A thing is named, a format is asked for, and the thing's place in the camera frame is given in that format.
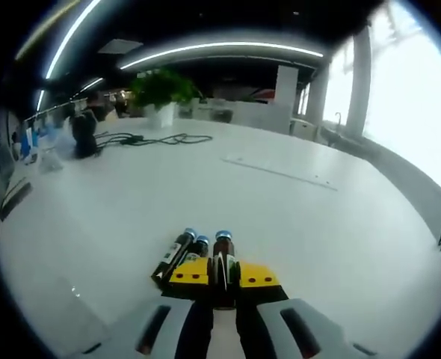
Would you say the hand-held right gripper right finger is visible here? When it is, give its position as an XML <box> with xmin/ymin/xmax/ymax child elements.
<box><xmin>236</xmin><ymin>260</ymin><xmax>379</xmax><ymax>359</ymax></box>

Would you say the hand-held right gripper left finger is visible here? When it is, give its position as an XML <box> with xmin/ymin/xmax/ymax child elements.
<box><xmin>78</xmin><ymin>257</ymin><xmax>215</xmax><ymax>359</ymax></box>

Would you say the brown glass medicine bottle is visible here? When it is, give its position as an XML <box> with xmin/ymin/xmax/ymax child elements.
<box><xmin>210</xmin><ymin>230</ymin><xmax>243</xmax><ymax>311</ymax></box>
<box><xmin>167</xmin><ymin>234</ymin><xmax>211</xmax><ymax>276</ymax></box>
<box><xmin>150</xmin><ymin>227</ymin><xmax>198</xmax><ymax>284</ymax></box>

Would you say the blue box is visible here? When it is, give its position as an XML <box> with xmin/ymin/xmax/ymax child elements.
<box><xmin>18</xmin><ymin>126</ymin><xmax>42</xmax><ymax>158</ymax></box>

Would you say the clear flat acrylic strip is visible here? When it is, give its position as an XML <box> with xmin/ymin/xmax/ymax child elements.
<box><xmin>221</xmin><ymin>154</ymin><xmax>340</xmax><ymax>192</ymax></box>

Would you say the sink with faucet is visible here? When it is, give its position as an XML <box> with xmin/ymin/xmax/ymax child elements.
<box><xmin>319</xmin><ymin>111</ymin><xmax>367</xmax><ymax>150</ymax></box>

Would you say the green plant in white pot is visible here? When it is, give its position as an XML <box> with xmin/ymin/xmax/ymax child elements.
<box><xmin>129</xmin><ymin>68</ymin><xmax>203</xmax><ymax>129</ymax></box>

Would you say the clear plastic bag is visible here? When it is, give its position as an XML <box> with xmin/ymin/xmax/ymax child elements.
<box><xmin>37</xmin><ymin>147</ymin><xmax>65</xmax><ymax>176</ymax></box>

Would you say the black stand device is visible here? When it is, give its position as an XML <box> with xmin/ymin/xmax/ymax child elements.
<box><xmin>69</xmin><ymin>111</ymin><xmax>101</xmax><ymax>160</ymax></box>

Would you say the white low cabinet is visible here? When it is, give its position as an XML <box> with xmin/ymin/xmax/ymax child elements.
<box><xmin>175</xmin><ymin>97</ymin><xmax>294</xmax><ymax>132</ymax></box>

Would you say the red background object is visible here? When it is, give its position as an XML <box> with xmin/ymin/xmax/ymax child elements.
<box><xmin>248</xmin><ymin>88</ymin><xmax>278</xmax><ymax>102</ymax></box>

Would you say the white square pillar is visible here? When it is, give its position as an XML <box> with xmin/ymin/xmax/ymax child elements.
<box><xmin>275</xmin><ymin>64</ymin><xmax>300</xmax><ymax>108</ymax></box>

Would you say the narrow white window blind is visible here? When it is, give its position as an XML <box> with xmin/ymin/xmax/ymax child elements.
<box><xmin>323</xmin><ymin>40</ymin><xmax>356</xmax><ymax>130</ymax></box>

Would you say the wide white window blind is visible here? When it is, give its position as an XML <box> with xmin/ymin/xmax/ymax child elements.
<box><xmin>366</xmin><ymin>1</ymin><xmax>441</xmax><ymax>210</ymax></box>

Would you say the black power cable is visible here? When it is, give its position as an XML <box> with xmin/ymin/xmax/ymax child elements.
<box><xmin>93</xmin><ymin>132</ymin><xmax>214</xmax><ymax>150</ymax></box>

